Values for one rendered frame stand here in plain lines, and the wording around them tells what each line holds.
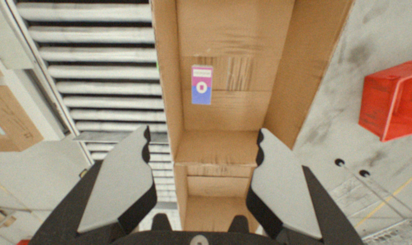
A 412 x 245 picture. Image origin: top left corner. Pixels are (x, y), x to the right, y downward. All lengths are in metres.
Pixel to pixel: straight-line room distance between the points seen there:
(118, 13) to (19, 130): 0.70
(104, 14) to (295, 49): 0.59
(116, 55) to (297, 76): 0.59
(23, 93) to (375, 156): 3.28
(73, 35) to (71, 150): 1.90
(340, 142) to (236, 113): 1.94
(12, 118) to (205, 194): 0.92
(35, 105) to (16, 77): 0.12
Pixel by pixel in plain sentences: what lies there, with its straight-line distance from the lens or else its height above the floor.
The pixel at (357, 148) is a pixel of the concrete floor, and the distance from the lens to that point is 2.54.
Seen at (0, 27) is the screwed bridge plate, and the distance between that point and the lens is 0.91.
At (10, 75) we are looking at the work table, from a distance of 0.97.
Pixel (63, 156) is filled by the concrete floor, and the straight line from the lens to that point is 2.62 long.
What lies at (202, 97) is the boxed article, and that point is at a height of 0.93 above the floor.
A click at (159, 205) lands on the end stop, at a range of 1.15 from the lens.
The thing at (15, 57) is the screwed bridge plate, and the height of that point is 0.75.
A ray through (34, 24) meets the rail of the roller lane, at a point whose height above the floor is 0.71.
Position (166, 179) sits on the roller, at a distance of 0.94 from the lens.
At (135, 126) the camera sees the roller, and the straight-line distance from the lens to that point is 0.73.
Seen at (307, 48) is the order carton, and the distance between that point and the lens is 0.37.
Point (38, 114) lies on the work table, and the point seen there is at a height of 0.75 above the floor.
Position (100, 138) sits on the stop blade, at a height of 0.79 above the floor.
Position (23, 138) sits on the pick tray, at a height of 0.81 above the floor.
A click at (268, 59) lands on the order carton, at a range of 0.45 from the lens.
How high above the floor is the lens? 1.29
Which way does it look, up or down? 61 degrees down
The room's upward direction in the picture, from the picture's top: 179 degrees counter-clockwise
